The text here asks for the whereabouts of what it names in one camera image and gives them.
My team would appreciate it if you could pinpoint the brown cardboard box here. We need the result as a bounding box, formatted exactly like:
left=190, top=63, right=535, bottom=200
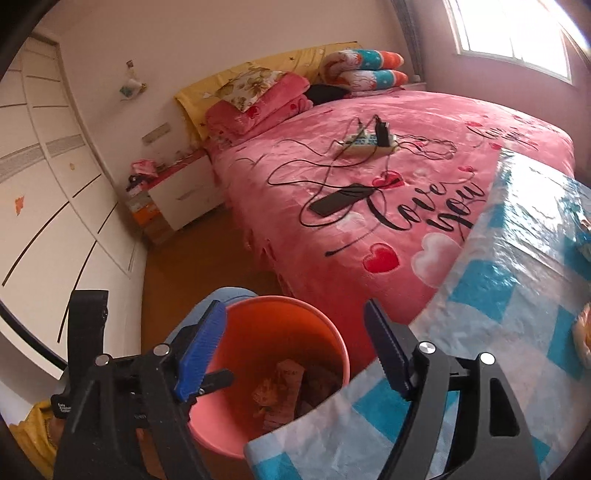
left=141, top=217, right=178, bottom=245

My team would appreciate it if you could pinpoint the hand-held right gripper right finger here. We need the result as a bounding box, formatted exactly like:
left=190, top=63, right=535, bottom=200
left=364, top=299, right=542, bottom=480

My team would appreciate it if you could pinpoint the white red nightstand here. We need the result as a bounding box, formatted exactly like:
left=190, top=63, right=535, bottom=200
left=147, top=152, right=227, bottom=232

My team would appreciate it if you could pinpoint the white power strip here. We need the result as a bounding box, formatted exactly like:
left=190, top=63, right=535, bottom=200
left=342, top=133, right=399, bottom=154

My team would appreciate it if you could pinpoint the black power bank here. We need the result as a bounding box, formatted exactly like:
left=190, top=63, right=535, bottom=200
left=308, top=183, right=374, bottom=217

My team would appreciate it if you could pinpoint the white wardrobe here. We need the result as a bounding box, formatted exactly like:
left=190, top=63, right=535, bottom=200
left=0, top=34, right=146, bottom=370

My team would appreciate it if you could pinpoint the orange plastic bin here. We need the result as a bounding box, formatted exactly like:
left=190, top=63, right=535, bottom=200
left=187, top=295, right=352, bottom=457

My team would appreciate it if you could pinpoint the yellow wooden headboard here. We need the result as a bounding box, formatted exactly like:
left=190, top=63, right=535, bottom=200
left=174, top=41, right=361, bottom=139

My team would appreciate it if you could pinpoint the pink cloth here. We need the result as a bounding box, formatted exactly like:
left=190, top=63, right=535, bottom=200
left=130, top=159, right=160, bottom=181

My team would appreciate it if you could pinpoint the pink printed blanket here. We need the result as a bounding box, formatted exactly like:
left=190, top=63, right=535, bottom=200
left=203, top=88, right=578, bottom=365

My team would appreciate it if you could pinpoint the window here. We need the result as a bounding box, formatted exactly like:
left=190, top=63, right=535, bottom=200
left=443, top=0, right=575, bottom=86

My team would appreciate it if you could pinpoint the grey curtain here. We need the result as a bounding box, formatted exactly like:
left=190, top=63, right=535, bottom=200
left=394, top=0, right=428, bottom=84

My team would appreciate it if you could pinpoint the pink fleece pillow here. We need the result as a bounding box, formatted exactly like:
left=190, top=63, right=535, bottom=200
left=205, top=74, right=315, bottom=137

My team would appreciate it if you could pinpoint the orange box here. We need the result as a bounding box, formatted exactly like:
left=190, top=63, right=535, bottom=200
left=131, top=203, right=162, bottom=227

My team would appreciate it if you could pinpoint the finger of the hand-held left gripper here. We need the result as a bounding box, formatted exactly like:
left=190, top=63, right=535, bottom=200
left=196, top=368, right=234, bottom=397

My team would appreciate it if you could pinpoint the light blue plastic stool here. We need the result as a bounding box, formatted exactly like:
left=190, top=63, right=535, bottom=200
left=164, top=286, right=259, bottom=344

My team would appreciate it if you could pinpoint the black charging cable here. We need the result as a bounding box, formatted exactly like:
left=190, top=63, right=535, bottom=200
left=269, top=116, right=384, bottom=217
left=390, top=134, right=459, bottom=161

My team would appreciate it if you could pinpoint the wall decoration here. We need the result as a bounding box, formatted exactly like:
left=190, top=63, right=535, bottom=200
left=117, top=59, right=148, bottom=101

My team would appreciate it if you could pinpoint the printed wrapper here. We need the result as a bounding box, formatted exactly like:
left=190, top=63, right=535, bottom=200
left=252, top=359, right=306, bottom=432

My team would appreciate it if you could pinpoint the colourful rolled quilt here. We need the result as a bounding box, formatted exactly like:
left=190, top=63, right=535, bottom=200
left=321, top=47, right=406, bottom=75
left=339, top=69, right=411, bottom=97

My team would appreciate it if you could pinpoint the black cloth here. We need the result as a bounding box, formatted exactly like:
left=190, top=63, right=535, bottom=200
left=304, top=84, right=351, bottom=105

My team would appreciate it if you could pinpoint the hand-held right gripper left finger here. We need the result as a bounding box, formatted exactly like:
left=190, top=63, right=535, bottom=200
left=53, top=299, right=228, bottom=480

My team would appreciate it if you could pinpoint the floral pillow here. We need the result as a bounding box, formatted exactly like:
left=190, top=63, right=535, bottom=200
left=215, top=69, right=289, bottom=112

